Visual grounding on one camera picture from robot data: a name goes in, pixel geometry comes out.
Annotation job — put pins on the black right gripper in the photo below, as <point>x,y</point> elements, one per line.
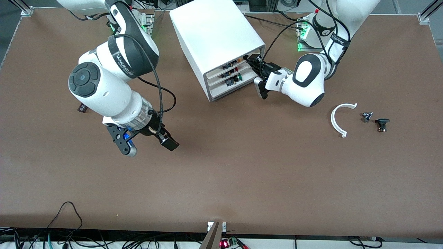
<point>155,123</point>

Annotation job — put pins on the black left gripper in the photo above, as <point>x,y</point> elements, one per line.
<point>269,68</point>

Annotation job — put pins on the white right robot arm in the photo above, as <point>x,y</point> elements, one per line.
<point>104,93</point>

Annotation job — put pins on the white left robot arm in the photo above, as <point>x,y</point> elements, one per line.
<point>308,79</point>

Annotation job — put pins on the green capped push button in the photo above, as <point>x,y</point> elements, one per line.
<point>238,78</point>

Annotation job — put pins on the red capped push button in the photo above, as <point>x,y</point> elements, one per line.
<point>228,73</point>

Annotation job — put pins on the dark cylindrical capacitor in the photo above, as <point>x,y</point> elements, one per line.
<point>82,109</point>

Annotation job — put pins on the white curved plastic arc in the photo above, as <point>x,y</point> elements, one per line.
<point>333,121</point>

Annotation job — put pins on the circuit board with red LED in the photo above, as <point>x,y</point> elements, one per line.
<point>226,243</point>

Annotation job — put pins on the small silver black component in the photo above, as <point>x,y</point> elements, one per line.
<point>367,117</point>

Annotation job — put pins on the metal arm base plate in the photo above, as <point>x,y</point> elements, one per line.
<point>303,46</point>
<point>148,24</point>

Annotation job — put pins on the grey camera mounting pole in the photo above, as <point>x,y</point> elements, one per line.
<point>213,237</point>

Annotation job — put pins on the small black switch component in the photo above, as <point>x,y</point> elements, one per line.
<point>381,122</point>

